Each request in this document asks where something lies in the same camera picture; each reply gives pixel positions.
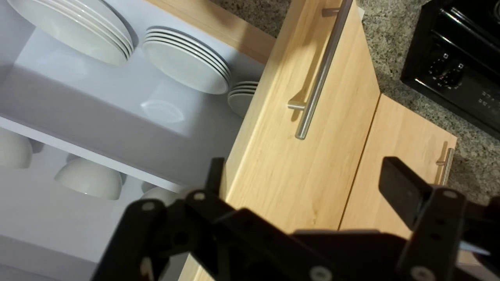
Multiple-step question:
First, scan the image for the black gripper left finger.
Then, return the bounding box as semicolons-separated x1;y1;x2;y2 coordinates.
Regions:
92;157;334;281

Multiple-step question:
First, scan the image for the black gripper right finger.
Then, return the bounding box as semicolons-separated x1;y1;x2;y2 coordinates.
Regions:
378;156;500;281

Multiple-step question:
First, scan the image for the white cabinet shelf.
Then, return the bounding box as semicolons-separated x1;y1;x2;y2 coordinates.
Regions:
0;114;184;195

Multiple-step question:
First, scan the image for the black electric stove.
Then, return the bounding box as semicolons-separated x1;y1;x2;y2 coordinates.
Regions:
399;0;500;139

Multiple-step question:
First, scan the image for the large white plate stack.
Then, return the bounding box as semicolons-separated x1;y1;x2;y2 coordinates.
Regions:
4;0;137;67

